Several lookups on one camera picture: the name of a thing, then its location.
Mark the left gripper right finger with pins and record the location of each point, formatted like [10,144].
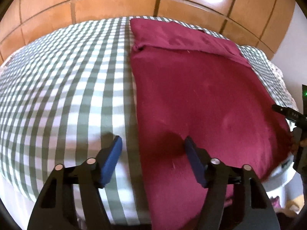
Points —
[235,197]

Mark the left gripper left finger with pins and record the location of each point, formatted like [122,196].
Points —
[55,205]

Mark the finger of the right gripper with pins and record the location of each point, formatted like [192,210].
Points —
[290,114]

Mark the dark red sweater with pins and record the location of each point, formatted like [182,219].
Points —
[189,83]

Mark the floral patterned pillow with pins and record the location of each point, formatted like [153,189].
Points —
[279,75]

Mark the green white checkered bedspread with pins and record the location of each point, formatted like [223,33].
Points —
[62,97]

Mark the white bed frame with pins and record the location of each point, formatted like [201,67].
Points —
[284,180]

